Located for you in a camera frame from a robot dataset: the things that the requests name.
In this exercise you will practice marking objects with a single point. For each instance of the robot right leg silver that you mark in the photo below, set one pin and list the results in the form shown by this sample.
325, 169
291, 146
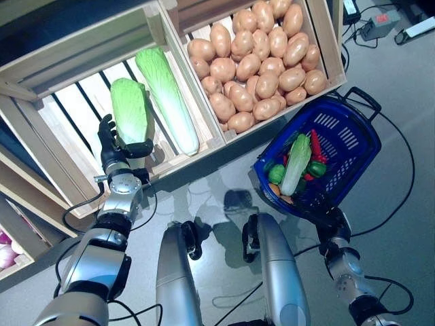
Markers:
278, 265

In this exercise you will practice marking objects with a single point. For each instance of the pink onion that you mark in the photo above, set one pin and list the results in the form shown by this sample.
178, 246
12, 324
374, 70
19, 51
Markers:
6, 256
4, 237

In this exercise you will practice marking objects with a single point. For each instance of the brown potato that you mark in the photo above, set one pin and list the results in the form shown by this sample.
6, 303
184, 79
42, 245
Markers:
211, 85
295, 95
261, 44
280, 100
228, 86
262, 15
244, 20
291, 78
295, 51
222, 69
220, 40
242, 45
251, 85
200, 67
311, 57
241, 122
266, 85
272, 65
315, 81
266, 108
280, 6
222, 107
278, 41
201, 49
293, 19
248, 67
240, 98

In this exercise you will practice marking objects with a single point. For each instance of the robot right arm silver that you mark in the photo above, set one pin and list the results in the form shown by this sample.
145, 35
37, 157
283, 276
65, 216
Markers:
346, 271

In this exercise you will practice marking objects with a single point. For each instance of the robot left arm silver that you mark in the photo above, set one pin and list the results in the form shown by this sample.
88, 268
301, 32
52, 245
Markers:
98, 258

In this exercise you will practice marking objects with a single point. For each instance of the robot left hand black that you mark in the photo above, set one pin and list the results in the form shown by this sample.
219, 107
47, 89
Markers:
110, 154

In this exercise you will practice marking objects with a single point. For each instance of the robot leg silver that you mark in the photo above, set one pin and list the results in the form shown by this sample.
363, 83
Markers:
278, 265
173, 271

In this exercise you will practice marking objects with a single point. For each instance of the black power adapter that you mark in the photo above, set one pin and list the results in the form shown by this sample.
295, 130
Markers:
350, 8

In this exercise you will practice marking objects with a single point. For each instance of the wooden potato crate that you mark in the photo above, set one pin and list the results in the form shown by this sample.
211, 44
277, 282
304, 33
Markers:
326, 40

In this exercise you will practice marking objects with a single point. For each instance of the red chili pepper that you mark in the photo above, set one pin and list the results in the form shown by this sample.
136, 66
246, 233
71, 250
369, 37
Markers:
316, 146

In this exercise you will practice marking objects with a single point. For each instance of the green bell pepper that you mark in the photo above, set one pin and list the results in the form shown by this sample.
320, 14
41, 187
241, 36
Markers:
316, 168
277, 174

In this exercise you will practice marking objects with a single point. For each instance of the wooden slatted cabbage crate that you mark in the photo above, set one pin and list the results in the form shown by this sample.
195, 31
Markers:
78, 51

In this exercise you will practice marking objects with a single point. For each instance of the robot right hand black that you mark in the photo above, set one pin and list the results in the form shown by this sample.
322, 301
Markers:
331, 219

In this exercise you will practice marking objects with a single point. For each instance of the wooden onion crate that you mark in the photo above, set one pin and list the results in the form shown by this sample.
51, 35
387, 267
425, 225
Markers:
37, 203

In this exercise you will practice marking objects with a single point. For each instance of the robot left leg silver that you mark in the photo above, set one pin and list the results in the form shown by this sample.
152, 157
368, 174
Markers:
173, 271

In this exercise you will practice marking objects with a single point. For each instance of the grey box with red display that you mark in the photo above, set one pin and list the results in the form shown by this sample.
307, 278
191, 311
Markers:
380, 22

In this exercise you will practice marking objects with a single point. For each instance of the orange carrot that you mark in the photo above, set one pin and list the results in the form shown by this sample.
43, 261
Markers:
274, 189

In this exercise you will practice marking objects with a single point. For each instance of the long green napa cabbage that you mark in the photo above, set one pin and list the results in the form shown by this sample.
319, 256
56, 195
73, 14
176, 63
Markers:
168, 98

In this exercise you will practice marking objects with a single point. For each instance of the blue plastic shopping basket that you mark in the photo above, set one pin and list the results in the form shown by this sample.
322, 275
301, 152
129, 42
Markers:
343, 156

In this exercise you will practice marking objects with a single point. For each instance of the white flat bar device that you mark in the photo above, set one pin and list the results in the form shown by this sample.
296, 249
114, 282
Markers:
421, 28

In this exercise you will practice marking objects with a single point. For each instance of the napa cabbage with white stem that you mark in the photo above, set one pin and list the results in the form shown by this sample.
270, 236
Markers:
295, 163

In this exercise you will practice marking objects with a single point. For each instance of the short green napa cabbage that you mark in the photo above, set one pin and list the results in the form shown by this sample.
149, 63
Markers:
130, 108

